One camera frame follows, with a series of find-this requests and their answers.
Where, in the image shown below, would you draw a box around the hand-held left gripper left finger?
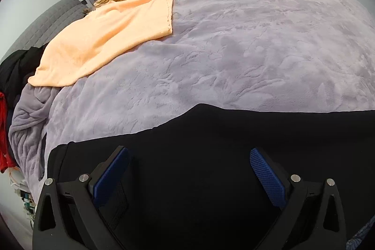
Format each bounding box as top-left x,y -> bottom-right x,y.
33,145 -> 131,250

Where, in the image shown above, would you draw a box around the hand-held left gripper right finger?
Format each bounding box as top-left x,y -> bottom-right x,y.
249,147 -> 348,250

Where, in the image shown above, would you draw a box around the black pants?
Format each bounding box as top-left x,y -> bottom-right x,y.
47,104 -> 375,250

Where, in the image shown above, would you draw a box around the pile of small floor clutter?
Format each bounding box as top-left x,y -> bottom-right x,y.
12,174 -> 37,227

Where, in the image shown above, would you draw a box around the speckled grey patterned cloth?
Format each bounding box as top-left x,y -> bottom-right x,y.
346,221 -> 375,250

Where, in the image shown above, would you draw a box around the red cloth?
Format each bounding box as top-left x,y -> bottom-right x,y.
0,92 -> 16,173

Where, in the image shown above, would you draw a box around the purple plush blanket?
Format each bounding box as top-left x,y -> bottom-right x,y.
9,0 -> 375,201

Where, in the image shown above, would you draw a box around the orange towel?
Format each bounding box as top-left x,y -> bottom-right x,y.
28,0 -> 180,87

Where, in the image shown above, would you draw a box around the black clothing pile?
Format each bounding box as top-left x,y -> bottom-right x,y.
0,43 -> 49,110

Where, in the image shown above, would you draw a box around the grey quilted headboard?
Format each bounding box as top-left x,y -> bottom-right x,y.
0,0 -> 87,63

